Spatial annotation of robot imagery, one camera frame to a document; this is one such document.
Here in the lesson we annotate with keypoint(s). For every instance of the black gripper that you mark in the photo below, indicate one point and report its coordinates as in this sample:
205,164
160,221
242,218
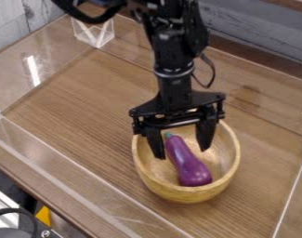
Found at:
178,106

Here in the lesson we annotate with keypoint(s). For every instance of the purple toy eggplant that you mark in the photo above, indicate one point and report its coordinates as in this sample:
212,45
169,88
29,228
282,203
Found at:
193,172

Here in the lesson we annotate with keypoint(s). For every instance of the brown wooden bowl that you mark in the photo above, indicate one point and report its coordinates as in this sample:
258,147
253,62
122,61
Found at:
158,173

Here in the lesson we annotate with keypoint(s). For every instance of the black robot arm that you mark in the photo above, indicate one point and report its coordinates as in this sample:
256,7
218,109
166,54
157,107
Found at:
180,37

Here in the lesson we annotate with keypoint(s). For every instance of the yellow warning sticker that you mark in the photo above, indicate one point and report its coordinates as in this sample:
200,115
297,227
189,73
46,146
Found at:
44,215

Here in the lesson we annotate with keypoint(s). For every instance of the clear acrylic corner bracket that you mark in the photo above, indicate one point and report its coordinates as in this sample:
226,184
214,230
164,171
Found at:
94,35

